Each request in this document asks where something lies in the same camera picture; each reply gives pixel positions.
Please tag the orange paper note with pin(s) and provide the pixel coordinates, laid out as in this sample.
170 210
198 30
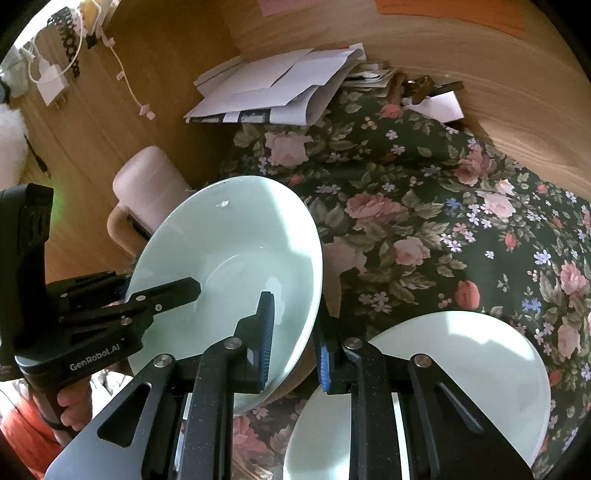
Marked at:
452 11

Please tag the stack of white papers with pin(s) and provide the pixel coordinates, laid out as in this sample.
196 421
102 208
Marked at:
277 78

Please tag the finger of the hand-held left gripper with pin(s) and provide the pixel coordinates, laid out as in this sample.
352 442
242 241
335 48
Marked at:
171 293
92 288

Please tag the flat black object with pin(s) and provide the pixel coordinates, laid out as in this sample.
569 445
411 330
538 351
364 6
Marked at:
448 86

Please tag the pale mint object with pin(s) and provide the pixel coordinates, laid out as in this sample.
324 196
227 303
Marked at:
14 74

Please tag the white fluffy object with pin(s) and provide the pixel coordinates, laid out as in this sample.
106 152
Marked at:
10 143

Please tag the person's orange clothing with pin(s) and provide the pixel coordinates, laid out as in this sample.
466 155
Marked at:
23 429

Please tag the small black hanging object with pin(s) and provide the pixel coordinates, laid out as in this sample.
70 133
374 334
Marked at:
39 159

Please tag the mint green plate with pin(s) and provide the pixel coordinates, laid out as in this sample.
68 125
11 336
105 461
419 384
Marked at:
461 360

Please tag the person's left hand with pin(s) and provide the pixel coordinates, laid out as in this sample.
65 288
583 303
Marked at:
78 406

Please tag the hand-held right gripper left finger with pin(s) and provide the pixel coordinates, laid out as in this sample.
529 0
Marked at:
265 341

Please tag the yellow object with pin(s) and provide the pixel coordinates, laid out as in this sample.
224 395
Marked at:
90 11

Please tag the white charger plug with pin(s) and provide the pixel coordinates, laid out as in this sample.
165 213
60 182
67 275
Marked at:
53 85

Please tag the pile of dark cards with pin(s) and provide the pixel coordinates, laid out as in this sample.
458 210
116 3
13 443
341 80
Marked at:
374 78

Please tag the black lace ribbon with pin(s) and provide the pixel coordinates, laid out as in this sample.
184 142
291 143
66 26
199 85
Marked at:
71 50

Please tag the dark floral cloth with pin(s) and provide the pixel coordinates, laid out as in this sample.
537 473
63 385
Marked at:
415 184

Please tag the pink paper note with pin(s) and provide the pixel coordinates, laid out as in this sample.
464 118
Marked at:
277 5

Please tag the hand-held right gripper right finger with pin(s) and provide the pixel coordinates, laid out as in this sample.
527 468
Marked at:
323 364

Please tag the mint green bowl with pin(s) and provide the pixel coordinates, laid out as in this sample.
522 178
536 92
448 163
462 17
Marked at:
231 240

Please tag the small white box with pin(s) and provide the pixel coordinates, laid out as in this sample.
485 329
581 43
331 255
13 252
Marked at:
443 106

